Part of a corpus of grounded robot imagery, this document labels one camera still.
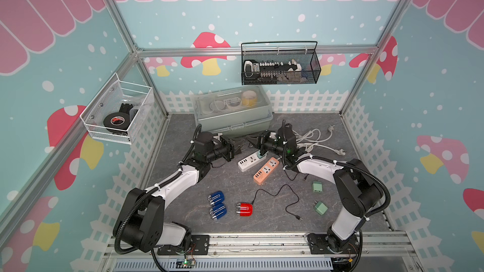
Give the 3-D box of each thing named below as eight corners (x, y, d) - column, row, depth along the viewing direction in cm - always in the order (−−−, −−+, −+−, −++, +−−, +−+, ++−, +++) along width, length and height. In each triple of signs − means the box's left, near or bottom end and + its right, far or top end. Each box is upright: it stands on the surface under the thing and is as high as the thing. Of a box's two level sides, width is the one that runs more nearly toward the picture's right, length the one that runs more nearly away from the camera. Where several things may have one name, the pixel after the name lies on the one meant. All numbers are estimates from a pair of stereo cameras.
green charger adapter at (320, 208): (321, 216, 83) (323, 214, 81) (310, 205, 86) (311, 203, 84) (326, 210, 85) (328, 208, 83) (315, 199, 88) (317, 197, 86)
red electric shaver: (236, 216, 83) (235, 214, 81) (236, 205, 86) (236, 203, 84) (252, 216, 83) (253, 214, 81) (252, 205, 86) (252, 203, 84)
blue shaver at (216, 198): (211, 207, 86) (210, 205, 83) (208, 198, 89) (207, 195, 86) (226, 201, 88) (225, 198, 85) (222, 191, 90) (221, 188, 88)
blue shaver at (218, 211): (209, 219, 82) (208, 217, 80) (211, 205, 86) (210, 203, 83) (226, 219, 82) (225, 217, 80) (227, 205, 86) (226, 203, 83)
